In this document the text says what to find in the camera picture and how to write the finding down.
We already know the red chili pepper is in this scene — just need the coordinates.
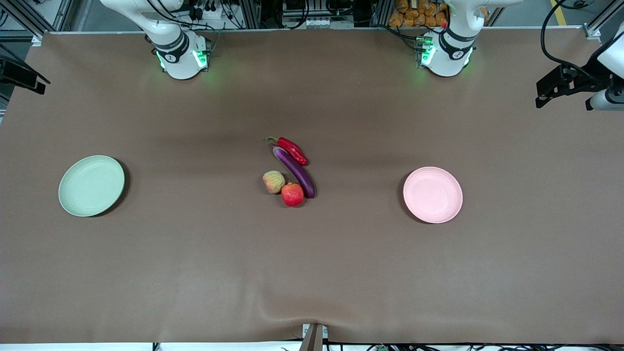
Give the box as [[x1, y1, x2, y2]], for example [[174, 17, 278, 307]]
[[265, 136, 309, 167]]

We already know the purple eggplant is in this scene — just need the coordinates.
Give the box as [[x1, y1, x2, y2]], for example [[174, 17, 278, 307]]
[[272, 145, 316, 199]]

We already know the yellow-pink peach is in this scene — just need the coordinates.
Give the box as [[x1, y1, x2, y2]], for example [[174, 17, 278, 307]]
[[262, 170, 286, 195]]

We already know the red apple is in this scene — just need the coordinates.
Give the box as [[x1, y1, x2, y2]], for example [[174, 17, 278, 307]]
[[281, 182, 305, 208]]

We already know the pale green round plate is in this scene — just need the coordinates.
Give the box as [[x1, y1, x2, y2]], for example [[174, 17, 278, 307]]
[[58, 155, 126, 217]]

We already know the pink round plate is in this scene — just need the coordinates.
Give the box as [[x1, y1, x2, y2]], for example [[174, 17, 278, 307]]
[[403, 167, 464, 224]]

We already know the bag of orange items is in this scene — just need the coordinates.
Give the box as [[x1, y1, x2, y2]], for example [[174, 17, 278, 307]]
[[389, 0, 449, 28]]

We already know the white power strip with plugs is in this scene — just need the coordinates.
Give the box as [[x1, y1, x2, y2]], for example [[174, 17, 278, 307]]
[[188, 0, 232, 21]]

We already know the brown table cover mat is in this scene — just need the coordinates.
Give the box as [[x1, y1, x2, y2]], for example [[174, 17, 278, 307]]
[[0, 27, 624, 344]]

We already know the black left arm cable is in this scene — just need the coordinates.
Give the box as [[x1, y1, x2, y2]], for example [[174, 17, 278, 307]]
[[540, 0, 588, 71]]

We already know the aluminium frame post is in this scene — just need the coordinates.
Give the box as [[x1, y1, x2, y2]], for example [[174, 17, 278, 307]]
[[583, 0, 624, 39], [0, 0, 74, 44]]

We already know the metal table edge bracket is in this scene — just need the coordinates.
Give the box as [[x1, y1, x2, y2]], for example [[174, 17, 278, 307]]
[[301, 323, 329, 351]]

